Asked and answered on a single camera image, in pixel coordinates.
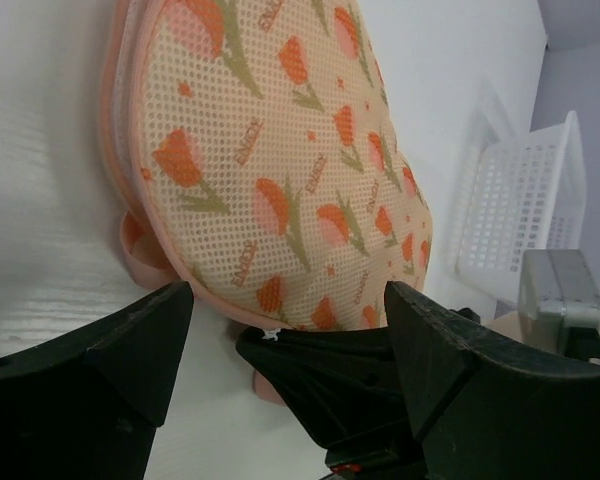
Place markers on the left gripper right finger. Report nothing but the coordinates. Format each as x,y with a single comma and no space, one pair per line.
490,395

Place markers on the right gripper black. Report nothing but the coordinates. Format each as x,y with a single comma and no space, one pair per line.
375,460

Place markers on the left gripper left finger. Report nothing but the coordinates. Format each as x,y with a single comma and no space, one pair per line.
87,404

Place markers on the peach floral mesh laundry bag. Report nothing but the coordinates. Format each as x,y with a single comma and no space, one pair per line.
253,146

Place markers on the white plastic basket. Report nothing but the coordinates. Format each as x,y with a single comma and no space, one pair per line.
526,192

